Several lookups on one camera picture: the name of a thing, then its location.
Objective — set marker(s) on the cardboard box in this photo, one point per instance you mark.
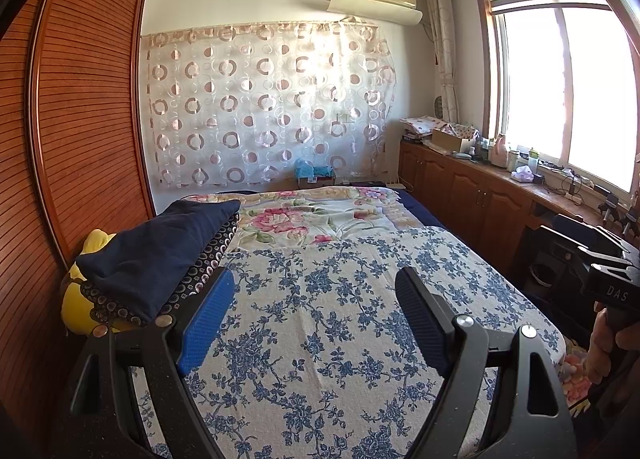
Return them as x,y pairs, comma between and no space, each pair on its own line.
450,140

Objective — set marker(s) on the window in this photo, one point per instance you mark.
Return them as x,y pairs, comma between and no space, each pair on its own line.
560,79

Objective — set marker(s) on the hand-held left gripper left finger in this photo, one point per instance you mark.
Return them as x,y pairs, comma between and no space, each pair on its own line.
207,319

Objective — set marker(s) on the navy printed t-shirt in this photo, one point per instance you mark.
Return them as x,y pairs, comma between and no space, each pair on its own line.
150,254

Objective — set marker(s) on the lilac crumpled bag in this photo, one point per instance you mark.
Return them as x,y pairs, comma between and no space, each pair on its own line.
524,174

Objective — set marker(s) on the pink floral blanket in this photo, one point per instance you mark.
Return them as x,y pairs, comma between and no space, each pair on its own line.
300,219

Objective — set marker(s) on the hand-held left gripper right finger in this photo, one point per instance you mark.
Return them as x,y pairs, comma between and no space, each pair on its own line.
425,319

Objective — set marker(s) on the wooden slatted wardrobe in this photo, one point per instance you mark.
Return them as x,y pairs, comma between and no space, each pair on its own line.
85,114

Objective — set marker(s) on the person's right hand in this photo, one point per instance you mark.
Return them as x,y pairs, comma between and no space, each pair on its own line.
602,344

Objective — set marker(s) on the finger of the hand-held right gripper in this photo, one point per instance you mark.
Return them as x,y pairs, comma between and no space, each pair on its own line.
590,236
607,260

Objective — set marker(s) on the wooden low cabinet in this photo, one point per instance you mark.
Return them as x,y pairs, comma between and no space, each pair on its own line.
465,189

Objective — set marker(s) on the navy bed sheet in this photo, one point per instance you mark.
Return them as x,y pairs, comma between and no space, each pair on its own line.
415,211

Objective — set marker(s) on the yellow plush toy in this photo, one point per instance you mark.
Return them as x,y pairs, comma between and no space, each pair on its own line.
75,304

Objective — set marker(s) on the white air deflector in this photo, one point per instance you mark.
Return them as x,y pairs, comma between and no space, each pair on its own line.
375,11

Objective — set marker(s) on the bottle with green cap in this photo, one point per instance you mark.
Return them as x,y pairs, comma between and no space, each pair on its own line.
533,163

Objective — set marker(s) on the sheer circle-patterned curtain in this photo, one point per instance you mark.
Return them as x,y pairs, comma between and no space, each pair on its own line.
260,104

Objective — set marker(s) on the blue tissue box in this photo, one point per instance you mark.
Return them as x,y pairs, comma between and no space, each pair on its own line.
314,173

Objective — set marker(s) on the pink bottle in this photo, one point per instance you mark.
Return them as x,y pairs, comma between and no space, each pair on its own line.
498,153

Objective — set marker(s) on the dark dotted pillow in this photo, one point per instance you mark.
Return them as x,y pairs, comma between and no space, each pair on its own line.
210,259

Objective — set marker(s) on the gathered floral window curtain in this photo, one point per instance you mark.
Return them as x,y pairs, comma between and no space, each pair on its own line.
445,54

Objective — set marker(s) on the folded floral cloth pile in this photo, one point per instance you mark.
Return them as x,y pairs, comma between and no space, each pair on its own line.
420,128

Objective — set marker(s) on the dark round bin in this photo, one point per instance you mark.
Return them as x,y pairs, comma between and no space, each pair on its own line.
545,278

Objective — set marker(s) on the blue floral blanket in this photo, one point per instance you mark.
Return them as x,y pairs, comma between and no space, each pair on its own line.
325,339

